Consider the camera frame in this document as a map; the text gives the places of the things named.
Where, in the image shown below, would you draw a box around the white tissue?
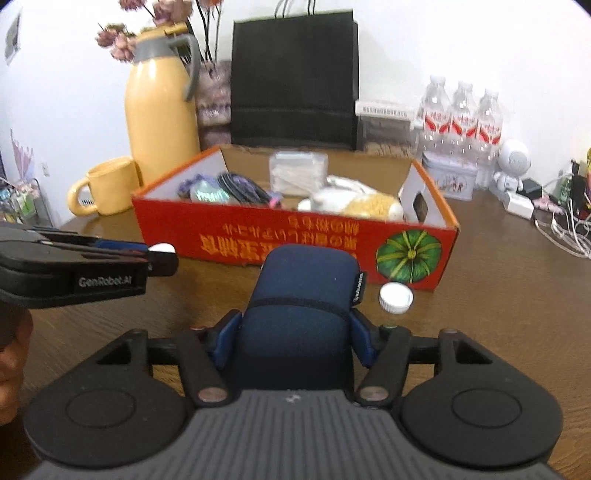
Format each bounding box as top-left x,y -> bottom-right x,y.
148,243 -> 176,254

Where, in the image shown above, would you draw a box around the white bottle cap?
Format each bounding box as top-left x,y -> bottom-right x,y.
379,282 -> 414,315

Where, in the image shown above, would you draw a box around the navy blue zip pouch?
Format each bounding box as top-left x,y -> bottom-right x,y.
226,244 -> 363,391

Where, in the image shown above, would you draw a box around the clear cotton swab box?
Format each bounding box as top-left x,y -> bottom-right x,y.
269,151 -> 329,197

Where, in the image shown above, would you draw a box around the person's left hand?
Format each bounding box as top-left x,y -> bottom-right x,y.
0,310 -> 33,425

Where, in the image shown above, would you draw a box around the yellow ceramic mug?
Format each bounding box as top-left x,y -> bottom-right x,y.
66,156 -> 140,216

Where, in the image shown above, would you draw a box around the purple knitted cloth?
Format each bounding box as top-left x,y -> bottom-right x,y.
176,174 -> 221,202

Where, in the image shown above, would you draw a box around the iridescent plastic packet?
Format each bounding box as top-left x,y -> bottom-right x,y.
189,180 -> 230,204

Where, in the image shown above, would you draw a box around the red orange cardboard box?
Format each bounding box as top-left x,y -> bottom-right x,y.
132,146 -> 460,290

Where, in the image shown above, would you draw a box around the yellow thermos jug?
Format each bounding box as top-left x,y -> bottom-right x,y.
124,23 -> 200,185

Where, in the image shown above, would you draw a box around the pink textured vase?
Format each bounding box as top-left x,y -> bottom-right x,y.
195,60 -> 231,150

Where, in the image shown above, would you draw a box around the white tin box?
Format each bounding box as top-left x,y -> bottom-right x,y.
422,151 -> 478,201

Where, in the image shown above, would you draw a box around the white charger block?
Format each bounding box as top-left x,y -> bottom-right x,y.
501,192 -> 534,221

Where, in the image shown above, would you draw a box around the clear jar of seeds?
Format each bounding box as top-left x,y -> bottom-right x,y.
356,117 -> 418,157

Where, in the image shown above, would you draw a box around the dried rose bouquet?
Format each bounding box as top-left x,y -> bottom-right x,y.
95,1 -> 222,63

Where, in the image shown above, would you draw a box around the white robot figurine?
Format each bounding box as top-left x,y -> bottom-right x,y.
493,151 -> 531,193

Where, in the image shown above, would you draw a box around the black paper shopping bag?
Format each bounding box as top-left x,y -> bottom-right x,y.
230,10 -> 359,150

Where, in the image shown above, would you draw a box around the white flat box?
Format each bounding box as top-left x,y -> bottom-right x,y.
356,100 -> 416,121

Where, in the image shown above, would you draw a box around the left water bottle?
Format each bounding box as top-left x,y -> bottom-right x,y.
420,77 -> 451,153

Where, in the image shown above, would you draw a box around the water bottle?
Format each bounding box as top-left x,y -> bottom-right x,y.
475,92 -> 503,163
420,77 -> 451,153
449,83 -> 478,157

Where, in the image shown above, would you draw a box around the right water bottle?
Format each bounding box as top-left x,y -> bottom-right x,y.
475,92 -> 503,163

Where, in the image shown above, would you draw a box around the middle water bottle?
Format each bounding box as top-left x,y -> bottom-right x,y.
449,83 -> 478,157

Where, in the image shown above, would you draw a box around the colourful snack packet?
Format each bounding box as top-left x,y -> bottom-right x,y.
586,148 -> 591,198

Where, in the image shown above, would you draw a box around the metal wire storage rack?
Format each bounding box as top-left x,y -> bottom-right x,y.
0,178 -> 53,227

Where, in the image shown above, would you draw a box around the white earphone cables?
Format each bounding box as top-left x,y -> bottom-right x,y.
533,172 -> 591,260

